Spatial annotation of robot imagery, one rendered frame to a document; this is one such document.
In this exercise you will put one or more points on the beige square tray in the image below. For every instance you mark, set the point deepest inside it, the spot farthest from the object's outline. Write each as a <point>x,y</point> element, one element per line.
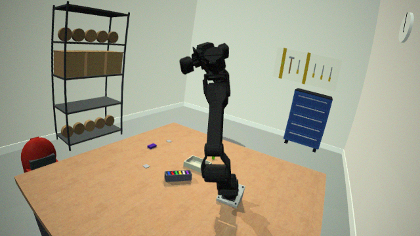
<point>194,163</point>

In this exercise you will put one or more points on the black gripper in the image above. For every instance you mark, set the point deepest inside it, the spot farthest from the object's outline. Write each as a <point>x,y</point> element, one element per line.
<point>187,63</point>

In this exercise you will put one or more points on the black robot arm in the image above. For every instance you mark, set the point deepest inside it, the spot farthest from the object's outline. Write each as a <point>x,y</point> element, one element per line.
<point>217,94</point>

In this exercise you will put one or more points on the small purple block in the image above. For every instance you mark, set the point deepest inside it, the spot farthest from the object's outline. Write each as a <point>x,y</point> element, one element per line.
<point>152,146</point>

